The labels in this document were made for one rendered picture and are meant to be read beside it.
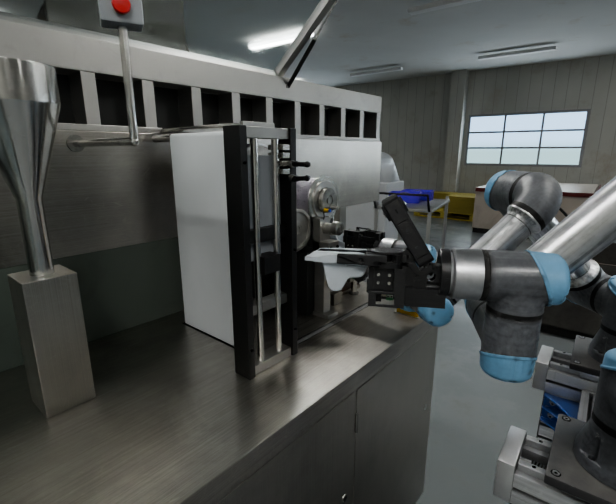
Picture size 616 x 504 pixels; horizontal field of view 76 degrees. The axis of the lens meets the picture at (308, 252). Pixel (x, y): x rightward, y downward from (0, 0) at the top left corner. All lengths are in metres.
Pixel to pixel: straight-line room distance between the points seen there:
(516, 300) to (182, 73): 1.05
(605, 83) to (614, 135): 0.97
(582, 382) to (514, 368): 0.78
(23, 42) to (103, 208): 0.39
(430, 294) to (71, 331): 0.66
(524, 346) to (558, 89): 9.18
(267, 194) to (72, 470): 0.60
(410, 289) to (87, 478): 0.58
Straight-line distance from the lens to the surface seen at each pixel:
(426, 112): 10.34
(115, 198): 1.16
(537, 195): 1.10
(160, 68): 1.25
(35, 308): 0.86
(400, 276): 0.58
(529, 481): 1.01
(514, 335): 0.63
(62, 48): 1.15
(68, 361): 0.91
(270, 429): 0.79
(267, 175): 0.88
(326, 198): 1.17
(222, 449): 0.76
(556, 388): 1.45
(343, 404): 1.01
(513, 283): 0.60
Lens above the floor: 1.39
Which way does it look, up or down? 14 degrees down
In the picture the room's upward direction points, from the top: straight up
